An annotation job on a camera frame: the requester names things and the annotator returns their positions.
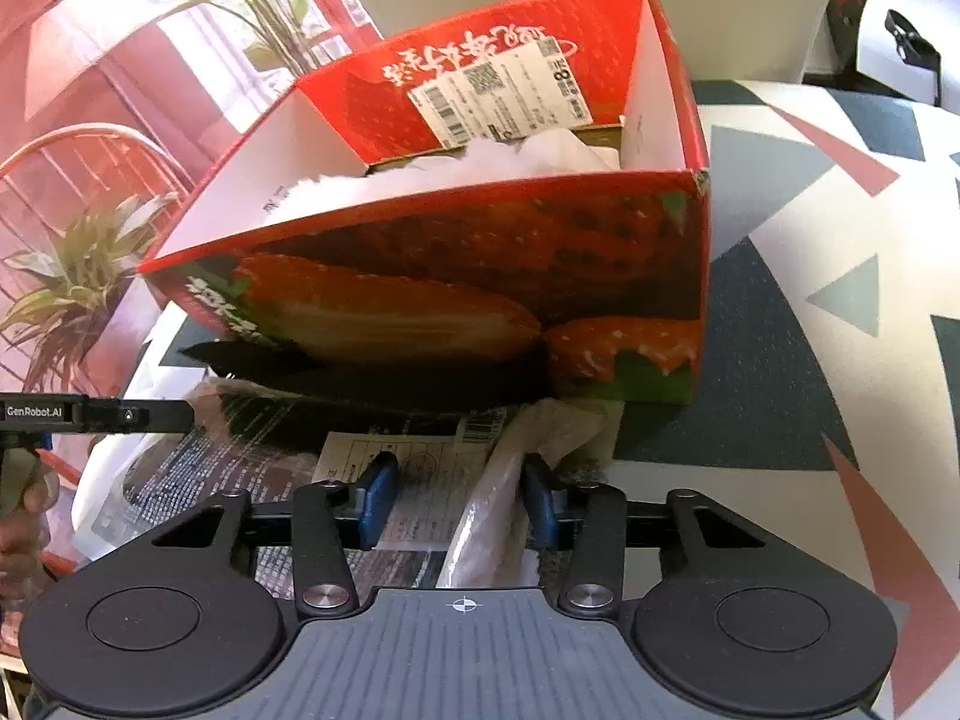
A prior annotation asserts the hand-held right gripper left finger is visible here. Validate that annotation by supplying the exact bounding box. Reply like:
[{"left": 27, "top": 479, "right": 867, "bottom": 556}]
[{"left": 150, "top": 452, "right": 400, "bottom": 620}]

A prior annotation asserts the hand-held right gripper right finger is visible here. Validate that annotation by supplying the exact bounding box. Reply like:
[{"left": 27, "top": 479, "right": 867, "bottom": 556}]
[{"left": 522, "top": 457, "right": 775, "bottom": 617}]

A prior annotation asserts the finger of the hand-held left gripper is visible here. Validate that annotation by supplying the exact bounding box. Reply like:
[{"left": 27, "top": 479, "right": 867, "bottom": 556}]
[{"left": 82, "top": 397, "right": 197, "bottom": 434}]

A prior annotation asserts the clear plastic bag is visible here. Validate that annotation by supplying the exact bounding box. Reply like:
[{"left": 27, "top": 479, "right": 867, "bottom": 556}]
[{"left": 439, "top": 397, "right": 625, "bottom": 590}]

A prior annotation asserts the clear labelled plastic package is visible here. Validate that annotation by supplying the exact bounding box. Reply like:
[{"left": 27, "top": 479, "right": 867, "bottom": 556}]
[{"left": 94, "top": 382, "right": 520, "bottom": 590}]

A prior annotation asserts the black eye mask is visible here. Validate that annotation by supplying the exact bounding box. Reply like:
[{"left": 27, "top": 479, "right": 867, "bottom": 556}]
[{"left": 178, "top": 340, "right": 553, "bottom": 422}]

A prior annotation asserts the red strawberry print cardboard box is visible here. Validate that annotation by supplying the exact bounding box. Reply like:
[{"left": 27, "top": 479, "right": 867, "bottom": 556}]
[{"left": 139, "top": 0, "right": 712, "bottom": 407}]

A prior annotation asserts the person's left hand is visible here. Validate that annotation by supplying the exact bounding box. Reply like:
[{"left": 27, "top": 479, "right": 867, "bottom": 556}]
[{"left": 0, "top": 459, "right": 65, "bottom": 616}]

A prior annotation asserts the white plastic bag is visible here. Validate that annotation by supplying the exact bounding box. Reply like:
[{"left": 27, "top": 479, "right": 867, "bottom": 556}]
[{"left": 71, "top": 390, "right": 197, "bottom": 565}]

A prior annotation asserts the white crumpled plastic wrap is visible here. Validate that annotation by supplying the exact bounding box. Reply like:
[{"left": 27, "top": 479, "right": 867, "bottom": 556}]
[{"left": 289, "top": 127, "right": 625, "bottom": 200}]

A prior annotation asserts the geometric patterned tablecloth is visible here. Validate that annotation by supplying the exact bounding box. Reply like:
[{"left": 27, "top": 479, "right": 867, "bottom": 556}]
[{"left": 71, "top": 79, "right": 960, "bottom": 720}]

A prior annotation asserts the black scooter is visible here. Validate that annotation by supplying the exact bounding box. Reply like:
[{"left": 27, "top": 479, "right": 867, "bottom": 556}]
[{"left": 825, "top": 0, "right": 887, "bottom": 77}]

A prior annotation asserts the pink printed wall poster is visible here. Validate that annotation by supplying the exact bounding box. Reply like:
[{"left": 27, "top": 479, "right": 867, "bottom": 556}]
[{"left": 0, "top": 0, "right": 392, "bottom": 571}]

